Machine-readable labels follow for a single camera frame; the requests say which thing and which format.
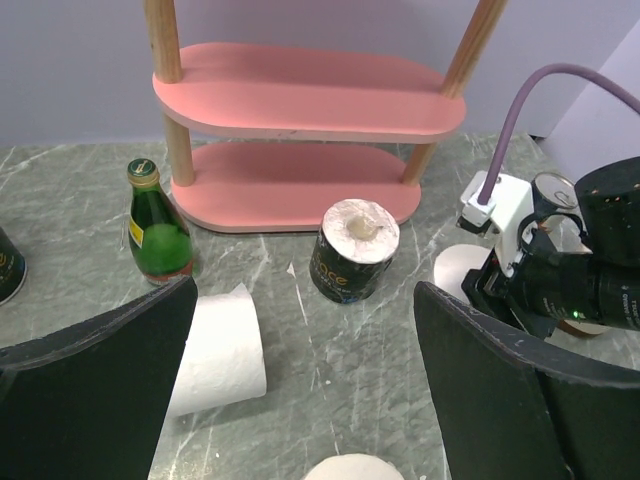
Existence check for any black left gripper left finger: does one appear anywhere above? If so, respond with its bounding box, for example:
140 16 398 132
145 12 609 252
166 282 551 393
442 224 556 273
1 276 198 479

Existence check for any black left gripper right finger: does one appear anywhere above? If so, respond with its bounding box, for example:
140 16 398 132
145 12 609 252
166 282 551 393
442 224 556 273
414 282 639 479

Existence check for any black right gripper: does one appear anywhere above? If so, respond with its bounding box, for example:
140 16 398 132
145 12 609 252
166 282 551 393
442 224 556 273
462 199 639 338

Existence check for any white paper towel roll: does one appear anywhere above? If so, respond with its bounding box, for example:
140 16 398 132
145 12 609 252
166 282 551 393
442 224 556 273
432 244 491 304
304 453 404 480
167 283 267 418

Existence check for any pink three tier shelf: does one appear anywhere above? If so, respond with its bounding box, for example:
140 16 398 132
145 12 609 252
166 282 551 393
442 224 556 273
144 1 505 233

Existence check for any tin can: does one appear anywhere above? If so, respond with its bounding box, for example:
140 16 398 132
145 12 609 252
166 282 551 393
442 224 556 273
531 172 580 234

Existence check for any black wrapped tissue roll left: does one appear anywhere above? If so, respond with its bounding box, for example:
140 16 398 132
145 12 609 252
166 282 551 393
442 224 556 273
0 229 27 305

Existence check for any green glass bottle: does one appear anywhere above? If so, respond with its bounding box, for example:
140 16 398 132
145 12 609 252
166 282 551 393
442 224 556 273
127 158 194 286

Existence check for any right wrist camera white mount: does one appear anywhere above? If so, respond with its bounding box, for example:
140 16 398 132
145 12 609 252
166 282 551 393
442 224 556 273
458 170 534 278

